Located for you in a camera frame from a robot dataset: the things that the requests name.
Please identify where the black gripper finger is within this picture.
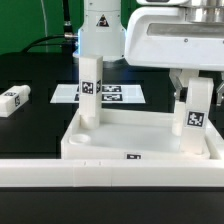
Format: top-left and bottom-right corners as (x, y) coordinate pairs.
(216, 71), (224, 106)

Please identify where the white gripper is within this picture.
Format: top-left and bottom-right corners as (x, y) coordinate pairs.
(124, 0), (224, 100)

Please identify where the white desk top tray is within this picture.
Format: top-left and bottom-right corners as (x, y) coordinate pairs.
(61, 109), (224, 160)

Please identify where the white front fence bar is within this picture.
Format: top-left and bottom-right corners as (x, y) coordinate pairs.
(0, 159), (224, 187)

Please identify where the white tag mat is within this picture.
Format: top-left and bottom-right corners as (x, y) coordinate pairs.
(50, 84), (145, 104)

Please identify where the black cable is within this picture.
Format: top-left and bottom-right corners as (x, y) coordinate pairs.
(20, 0), (80, 54)

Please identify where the white thin cable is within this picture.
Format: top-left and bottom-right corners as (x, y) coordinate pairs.
(40, 0), (50, 54)

